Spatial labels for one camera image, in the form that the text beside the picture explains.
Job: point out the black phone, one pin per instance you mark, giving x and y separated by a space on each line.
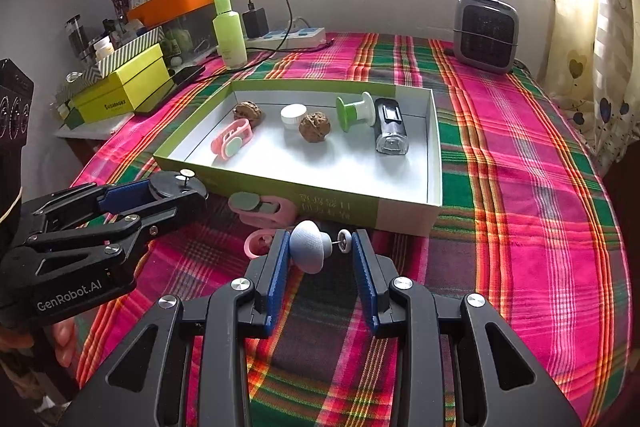
187 74

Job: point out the orange box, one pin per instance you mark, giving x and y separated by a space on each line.
175 2

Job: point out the light green bottle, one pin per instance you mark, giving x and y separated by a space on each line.
230 39

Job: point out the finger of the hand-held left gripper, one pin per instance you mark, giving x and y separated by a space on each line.
170 212
125 196

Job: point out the black speaker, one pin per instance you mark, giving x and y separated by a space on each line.
12 107

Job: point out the white power strip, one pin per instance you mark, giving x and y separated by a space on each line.
295 38

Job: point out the grey space heater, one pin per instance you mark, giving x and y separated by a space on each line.
485 32

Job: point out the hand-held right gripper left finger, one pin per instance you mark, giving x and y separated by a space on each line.
278 282

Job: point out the dark green box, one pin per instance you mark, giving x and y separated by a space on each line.
70 119

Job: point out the black round knob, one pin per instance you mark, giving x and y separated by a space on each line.
167 184

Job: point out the green white spool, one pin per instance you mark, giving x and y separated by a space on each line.
352 112

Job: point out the black charger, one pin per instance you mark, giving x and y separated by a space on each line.
255 22

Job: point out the person's left hand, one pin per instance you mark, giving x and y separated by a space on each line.
64 342

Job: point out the heart print curtain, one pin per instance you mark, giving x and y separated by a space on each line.
600 82

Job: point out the yellow-green box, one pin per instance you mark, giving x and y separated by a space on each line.
127 87

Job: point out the white round cap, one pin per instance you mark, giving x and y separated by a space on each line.
293 116

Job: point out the brown walnut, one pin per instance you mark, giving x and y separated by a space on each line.
315 127
248 113

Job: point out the dark glass jar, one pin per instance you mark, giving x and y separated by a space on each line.
75 34

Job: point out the striped box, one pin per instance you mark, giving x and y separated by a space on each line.
132 48

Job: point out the pink green plaid blanket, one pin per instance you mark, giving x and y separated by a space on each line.
500 157

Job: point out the grey mushroom knob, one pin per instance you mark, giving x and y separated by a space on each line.
310 249

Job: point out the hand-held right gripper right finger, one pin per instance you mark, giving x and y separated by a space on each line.
365 287

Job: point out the pink clip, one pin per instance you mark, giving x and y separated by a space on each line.
255 244
260 207
232 144

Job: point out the green white cardboard box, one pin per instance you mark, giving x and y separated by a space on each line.
325 167

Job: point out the small white jar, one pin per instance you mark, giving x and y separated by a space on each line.
102 49

